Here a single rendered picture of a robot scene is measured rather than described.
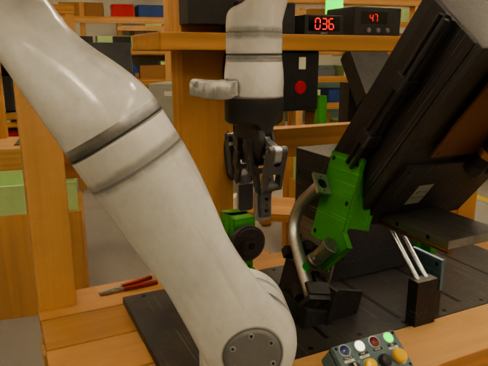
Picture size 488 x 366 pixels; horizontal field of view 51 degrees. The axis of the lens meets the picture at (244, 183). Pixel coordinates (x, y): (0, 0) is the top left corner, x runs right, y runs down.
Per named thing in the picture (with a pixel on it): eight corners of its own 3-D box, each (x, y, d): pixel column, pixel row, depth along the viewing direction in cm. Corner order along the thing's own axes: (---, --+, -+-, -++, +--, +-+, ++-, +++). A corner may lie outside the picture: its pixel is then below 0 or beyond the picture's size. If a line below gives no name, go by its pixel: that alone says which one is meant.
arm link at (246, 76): (186, 96, 66) (184, 46, 64) (263, 93, 71) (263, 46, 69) (213, 102, 58) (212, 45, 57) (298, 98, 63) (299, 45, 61)
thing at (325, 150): (415, 264, 149) (424, 149, 140) (327, 284, 136) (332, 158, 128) (373, 244, 165) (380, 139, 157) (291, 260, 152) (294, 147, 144)
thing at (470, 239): (502, 242, 110) (503, 229, 109) (446, 255, 103) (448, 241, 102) (380, 198, 144) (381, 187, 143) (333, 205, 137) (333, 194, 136)
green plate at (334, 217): (366, 253, 117) (390, 164, 115) (337, 250, 113) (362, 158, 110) (336, 238, 127) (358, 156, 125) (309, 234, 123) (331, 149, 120)
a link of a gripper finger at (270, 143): (255, 131, 63) (251, 147, 64) (271, 151, 60) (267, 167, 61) (271, 129, 64) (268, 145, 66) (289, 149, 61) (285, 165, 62)
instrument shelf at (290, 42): (459, 51, 150) (460, 37, 149) (160, 50, 112) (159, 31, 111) (399, 51, 172) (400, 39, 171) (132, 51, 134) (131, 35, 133)
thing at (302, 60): (318, 110, 135) (320, 51, 131) (261, 112, 127) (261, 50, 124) (293, 105, 145) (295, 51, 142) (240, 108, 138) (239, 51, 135)
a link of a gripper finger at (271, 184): (256, 178, 65) (256, 216, 66) (268, 183, 63) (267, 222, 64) (267, 176, 66) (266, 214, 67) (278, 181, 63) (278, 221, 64)
